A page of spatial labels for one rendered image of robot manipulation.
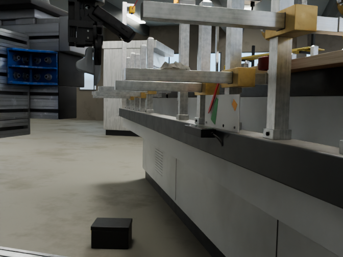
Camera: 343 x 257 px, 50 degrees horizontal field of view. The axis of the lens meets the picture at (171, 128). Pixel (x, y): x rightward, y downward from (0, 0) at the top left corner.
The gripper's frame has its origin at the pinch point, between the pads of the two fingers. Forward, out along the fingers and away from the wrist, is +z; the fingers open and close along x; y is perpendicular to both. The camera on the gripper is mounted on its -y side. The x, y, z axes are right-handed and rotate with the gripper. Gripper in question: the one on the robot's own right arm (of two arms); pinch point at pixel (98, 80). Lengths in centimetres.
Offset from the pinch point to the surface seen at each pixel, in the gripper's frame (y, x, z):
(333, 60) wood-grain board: -52, 20, -5
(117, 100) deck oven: -78, -696, 7
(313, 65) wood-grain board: -52, 13, -5
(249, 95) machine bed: -58, -34, 2
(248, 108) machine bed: -58, -34, 7
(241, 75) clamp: -36.3, 5.1, -2.2
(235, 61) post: -37.8, -2.2, -6.7
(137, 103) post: -38, -177, 7
